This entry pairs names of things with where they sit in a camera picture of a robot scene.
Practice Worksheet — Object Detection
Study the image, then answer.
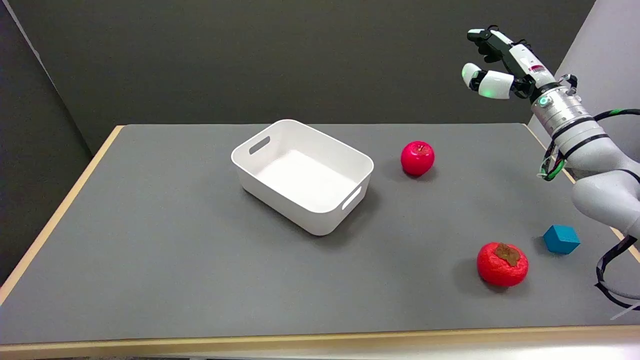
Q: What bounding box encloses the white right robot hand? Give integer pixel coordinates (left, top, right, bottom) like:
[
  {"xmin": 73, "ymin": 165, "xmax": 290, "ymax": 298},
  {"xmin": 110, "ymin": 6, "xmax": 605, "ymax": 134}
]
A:
[{"xmin": 461, "ymin": 27, "xmax": 558, "ymax": 100}]

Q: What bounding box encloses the red apple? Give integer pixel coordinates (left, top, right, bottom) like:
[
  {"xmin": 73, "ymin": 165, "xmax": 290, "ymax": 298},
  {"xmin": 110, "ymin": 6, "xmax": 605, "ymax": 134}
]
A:
[{"xmin": 400, "ymin": 140, "xmax": 436, "ymax": 177}]

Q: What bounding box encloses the blue cube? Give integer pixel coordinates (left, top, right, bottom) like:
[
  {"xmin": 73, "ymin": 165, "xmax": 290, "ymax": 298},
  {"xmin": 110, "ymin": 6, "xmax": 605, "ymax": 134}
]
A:
[{"xmin": 543, "ymin": 224, "xmax": 581, "ymax": 255}]

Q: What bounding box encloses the red persimmon with brown calyx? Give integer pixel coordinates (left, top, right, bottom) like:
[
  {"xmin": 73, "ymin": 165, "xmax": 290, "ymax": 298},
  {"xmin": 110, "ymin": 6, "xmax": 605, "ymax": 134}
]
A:
[{"xmin": 476, "ymin": 242, "xmax": 529, "ymax": 288}]

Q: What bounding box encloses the white plastic storage bin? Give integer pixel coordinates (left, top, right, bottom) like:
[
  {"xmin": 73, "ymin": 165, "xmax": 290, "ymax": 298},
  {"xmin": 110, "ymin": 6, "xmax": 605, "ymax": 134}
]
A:
[{"xmin": 230, "ymin": 119, "xmax": 375, "ymax": 237}]

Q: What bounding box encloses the grey table mat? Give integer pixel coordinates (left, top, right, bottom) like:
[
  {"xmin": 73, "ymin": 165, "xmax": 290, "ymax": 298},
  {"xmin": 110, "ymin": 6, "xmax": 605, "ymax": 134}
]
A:
[{"xmin": 0, "ymin": 123, "xmax": 640, "ymax": 345}]

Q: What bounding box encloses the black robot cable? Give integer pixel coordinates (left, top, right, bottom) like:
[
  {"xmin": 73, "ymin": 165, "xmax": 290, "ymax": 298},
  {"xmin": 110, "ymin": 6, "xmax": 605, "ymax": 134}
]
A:
[{"xmin": 594, "ymin": 235, "xmax": 640, "ymax": 310}]

